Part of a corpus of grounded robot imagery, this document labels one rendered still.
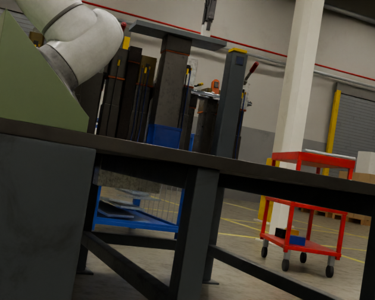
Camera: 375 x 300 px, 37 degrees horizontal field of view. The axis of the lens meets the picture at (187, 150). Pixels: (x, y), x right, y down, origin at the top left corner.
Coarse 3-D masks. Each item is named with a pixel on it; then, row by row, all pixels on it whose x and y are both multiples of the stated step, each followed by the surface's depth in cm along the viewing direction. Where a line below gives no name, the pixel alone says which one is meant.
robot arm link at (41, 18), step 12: (24, 0) 163; (36, 0) 162; (48, 0) 162; (60, 0) 162; (72, 0) 165; (24, 12) 166; (36, 12) 163; (48, 12) 162; (60, 12) 162; (36, 24) 166; (48, 24) 164
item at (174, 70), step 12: (168, 36) 217; (168, 48) 217; (180, 48) 218; (168, 60) 217; (180, 60) 219; (168, 72) 217; (180, 72) 219; (156, 84) 223; (168, 84) 217; (180, 84) 219; (156, 96) 220; (168, 96) 217; (180, 96) 219; (156, 108) 217; (168, 108) 217; (156, 120) 216; (168, 120) 217
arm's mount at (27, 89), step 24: (0, 24) 155; (0, 48) 148; (24, 48) 151; (0, 72) 148; (24, 72) 151; (48, 72) 154; (0, 96) 149; (24, 96) 151; (48, 96) 154; (72, 96) 157; (24, 120) 152; (48, 120) 154; (72, 120) 157
